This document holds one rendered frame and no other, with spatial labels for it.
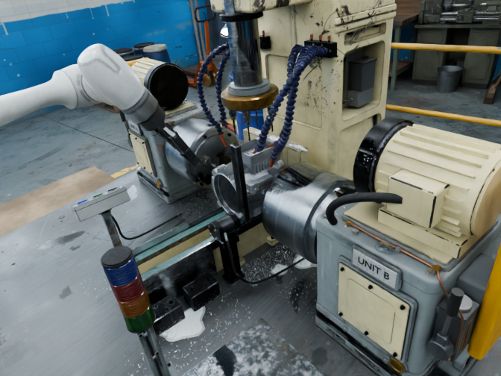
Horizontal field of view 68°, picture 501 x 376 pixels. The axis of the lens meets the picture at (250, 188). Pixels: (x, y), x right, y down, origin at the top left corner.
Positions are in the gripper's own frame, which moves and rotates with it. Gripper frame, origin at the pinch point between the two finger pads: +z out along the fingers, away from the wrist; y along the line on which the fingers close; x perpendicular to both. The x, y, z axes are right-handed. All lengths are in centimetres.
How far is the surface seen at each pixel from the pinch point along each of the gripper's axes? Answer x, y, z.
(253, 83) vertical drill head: -26.9, -10.3, -7.0
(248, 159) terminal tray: -11.4, -9.9, 10.8
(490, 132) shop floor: -237, 33, 272
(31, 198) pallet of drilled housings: 85, 240, 69
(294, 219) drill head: -1.5, -40.0, 9.5
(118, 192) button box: 23.2, 15.0, -1.9
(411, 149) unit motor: -20, -65, -8
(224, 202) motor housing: 2.9, -1.3, 22.8
